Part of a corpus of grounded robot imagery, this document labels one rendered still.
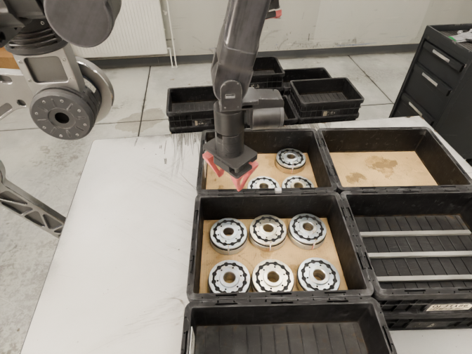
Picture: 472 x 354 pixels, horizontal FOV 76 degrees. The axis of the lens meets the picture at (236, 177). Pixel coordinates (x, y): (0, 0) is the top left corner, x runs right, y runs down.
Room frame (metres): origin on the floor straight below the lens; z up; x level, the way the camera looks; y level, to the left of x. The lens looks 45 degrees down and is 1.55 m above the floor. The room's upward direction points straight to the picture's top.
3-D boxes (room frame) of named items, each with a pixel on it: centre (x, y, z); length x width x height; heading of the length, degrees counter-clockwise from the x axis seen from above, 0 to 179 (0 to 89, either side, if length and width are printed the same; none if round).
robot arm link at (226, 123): (0.48, 0.01, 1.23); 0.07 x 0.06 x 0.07; 97
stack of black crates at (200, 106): (1.66, 0.22, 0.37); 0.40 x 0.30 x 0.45; 97
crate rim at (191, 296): (0.42, -0.09, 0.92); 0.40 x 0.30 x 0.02; 91
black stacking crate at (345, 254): (0.42, -0.09, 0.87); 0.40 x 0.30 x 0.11; 91
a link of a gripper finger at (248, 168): (0.47, 0.00, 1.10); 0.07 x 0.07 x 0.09; 46
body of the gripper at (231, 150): (0.48, 0.01, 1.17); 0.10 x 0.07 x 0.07; 46
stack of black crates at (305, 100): (1.77, -0.57, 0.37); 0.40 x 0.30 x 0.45; 97
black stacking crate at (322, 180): (0.72, -0.08, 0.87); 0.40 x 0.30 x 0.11; 91
